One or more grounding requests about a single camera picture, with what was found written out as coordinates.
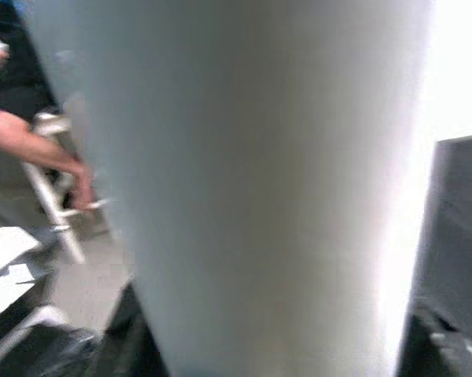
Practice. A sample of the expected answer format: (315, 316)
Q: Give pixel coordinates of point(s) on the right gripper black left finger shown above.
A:
(133, 345)

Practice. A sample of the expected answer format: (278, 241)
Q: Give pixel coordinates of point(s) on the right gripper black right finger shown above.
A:
(447, 353)

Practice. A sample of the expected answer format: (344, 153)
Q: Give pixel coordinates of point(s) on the white plastic table leg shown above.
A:
(259, 176)

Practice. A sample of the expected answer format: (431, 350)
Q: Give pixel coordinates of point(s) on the person black shirt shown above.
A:
(12, 78)

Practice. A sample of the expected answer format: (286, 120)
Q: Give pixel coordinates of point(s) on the white metal chair frame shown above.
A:
(59, 220)

